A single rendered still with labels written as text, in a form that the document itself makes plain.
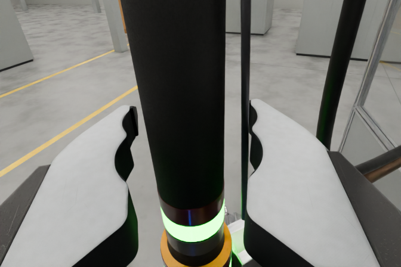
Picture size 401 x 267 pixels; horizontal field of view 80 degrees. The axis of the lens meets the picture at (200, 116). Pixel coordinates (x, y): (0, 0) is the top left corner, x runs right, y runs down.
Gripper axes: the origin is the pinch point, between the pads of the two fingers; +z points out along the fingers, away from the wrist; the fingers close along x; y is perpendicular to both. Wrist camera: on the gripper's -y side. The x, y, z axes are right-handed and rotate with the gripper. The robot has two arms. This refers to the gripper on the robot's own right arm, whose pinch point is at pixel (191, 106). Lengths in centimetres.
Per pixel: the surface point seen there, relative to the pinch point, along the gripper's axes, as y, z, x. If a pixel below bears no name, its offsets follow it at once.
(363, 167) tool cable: 9.5, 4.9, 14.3
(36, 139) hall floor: 165, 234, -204
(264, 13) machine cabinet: 104, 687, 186
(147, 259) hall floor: 165, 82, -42
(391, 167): 11.2, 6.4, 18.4
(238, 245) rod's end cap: 10.8, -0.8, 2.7
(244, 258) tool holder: 11.0, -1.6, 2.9
